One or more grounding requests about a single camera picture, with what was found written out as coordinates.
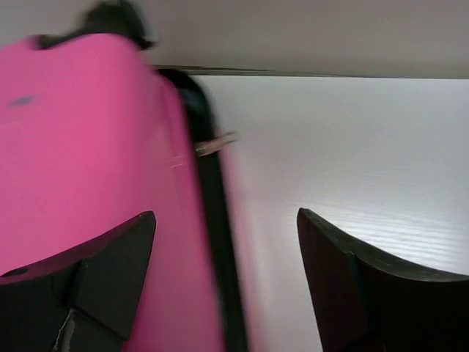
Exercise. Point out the pink hard-shell suitcase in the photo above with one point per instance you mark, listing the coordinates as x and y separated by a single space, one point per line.
92 136

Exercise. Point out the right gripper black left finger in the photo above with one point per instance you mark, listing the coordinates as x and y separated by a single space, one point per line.
82 299

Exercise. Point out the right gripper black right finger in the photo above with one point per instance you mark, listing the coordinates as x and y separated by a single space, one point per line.
366 299

